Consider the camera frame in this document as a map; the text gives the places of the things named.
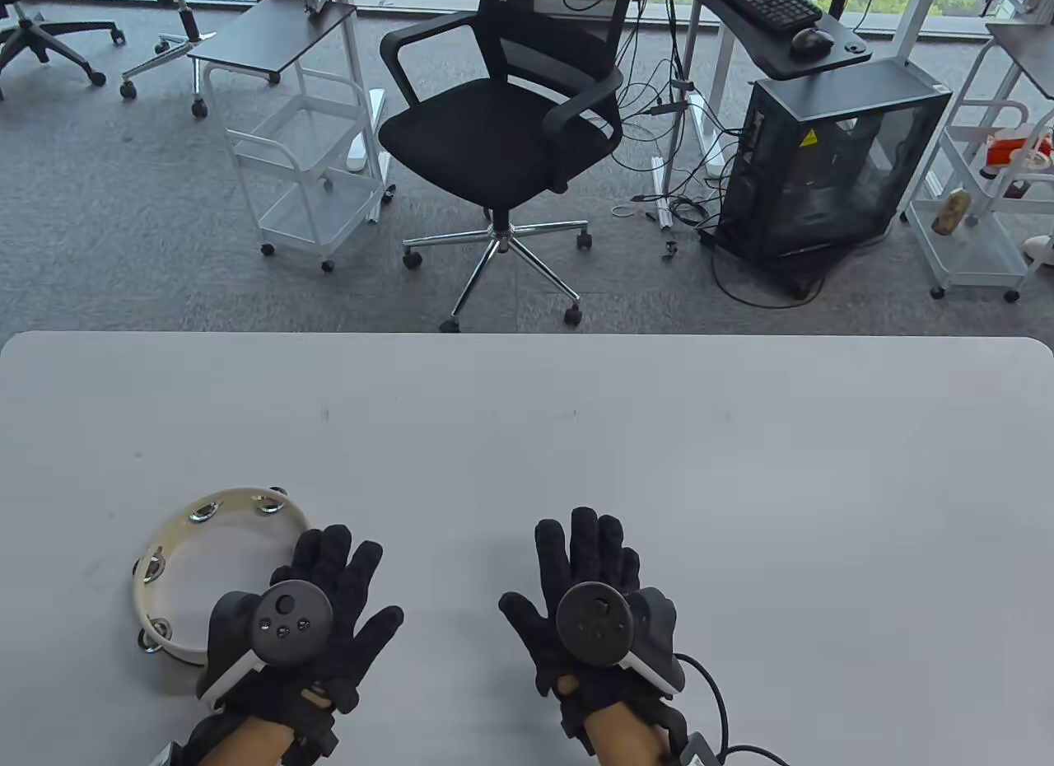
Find person's right hand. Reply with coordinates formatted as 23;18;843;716
498;507;689;755

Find person's left hand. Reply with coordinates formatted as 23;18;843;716
198;524;405;740

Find white tambourine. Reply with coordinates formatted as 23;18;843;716
132;486;314;666

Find person's left forearm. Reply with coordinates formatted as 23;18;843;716
194;712;293;766

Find person's right forearm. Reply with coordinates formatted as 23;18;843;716
589;704;672;766

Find right hand controller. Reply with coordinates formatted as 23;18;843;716
556;582;686;693

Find hand controller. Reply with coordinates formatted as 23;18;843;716
198;581;334;712
556;582;686;693

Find left hand controller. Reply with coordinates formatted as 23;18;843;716
198;581;334;712

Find black mesh office chair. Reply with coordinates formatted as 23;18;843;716
377;0;639;334

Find black computer tower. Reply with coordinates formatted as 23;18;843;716
712;58;954;299

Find white mesh rolling cart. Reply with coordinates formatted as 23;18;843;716
902;21;1054;304

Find brown jar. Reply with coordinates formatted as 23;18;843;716
930;188;971;236

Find white desk leg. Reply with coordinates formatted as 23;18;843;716
333;0;396;223

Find black desk with white legs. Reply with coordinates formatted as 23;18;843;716
651;0;874;223

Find white cart with dark top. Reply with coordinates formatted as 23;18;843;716
188;0;396;274

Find office chair with silver base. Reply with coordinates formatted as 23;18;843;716
119;0;219;118

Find orange box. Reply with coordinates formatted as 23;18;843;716
986;132;1054;170

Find office chair with black base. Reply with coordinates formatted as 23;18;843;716
0;0;126;100

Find black right glove cable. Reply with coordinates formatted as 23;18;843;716
674;652;793;766

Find black floor cables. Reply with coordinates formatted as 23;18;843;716
609;58;746;264

